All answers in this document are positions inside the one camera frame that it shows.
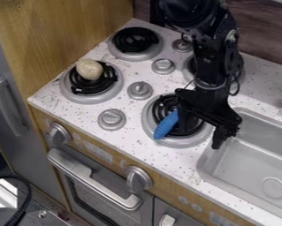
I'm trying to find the grey toy fridge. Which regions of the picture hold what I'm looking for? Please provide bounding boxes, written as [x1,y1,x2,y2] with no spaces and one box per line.
[0,21,68,208]

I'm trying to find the toy stove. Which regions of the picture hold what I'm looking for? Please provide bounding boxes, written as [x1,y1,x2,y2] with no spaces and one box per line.
[57,26,248,149]

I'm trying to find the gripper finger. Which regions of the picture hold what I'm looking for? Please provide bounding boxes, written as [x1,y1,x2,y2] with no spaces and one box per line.
[176,107,193,132]
[210,124,238,150]

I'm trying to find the toy sink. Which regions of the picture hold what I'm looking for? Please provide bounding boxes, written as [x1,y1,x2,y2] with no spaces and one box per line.
[194,107,282,222]

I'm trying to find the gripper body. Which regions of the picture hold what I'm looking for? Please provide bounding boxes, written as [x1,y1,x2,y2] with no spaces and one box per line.
[173,84,244,131]

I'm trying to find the cream toy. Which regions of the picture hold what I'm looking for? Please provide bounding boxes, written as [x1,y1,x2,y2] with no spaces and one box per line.
[74,58,105,81]

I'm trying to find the black ribbed hose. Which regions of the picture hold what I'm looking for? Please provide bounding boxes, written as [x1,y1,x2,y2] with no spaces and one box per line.
[0,174,34,226]

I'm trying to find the blue toy fork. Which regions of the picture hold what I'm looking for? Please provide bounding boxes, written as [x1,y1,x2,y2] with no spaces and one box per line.
[152,109,181,140]

